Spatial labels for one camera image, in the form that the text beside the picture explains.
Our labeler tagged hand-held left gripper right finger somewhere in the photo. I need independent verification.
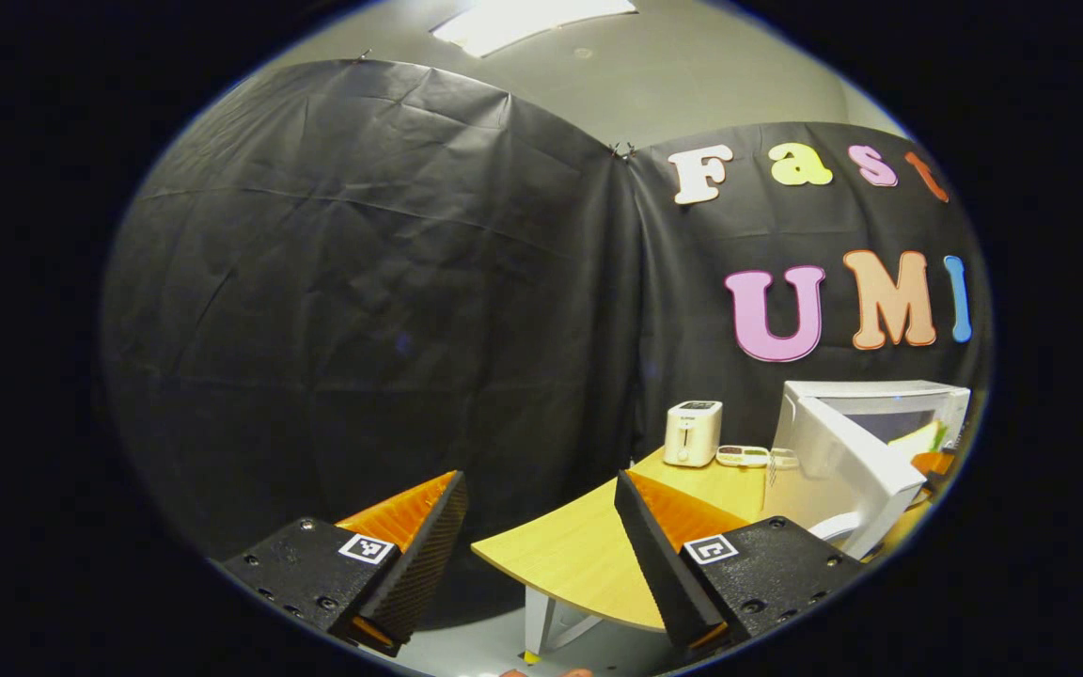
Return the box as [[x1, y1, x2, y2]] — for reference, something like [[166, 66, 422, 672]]
[[614, 470, 867, 650]]

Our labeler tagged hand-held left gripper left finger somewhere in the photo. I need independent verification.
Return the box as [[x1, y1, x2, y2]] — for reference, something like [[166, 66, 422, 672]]
[[219, 470, 469, 657]]

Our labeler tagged white microwave oven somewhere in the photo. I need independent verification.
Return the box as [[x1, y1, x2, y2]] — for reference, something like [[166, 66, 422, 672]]
[[772, 380, 973, 561]]

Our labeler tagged white table leg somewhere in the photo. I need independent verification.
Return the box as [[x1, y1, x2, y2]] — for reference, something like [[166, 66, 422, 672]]
[[523, 585, 604, 664]]

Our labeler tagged white toaster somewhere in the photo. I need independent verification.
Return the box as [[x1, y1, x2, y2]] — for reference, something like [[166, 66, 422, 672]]
[[663, 401, 724, 468]]

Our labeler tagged black backdrop cloth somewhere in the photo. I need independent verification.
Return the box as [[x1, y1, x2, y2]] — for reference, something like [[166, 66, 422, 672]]
[[100, 58, 994, 631]]

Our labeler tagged ceiling light panel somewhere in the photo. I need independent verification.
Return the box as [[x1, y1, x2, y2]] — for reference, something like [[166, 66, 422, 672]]
[[431, 0, 639, 59]]

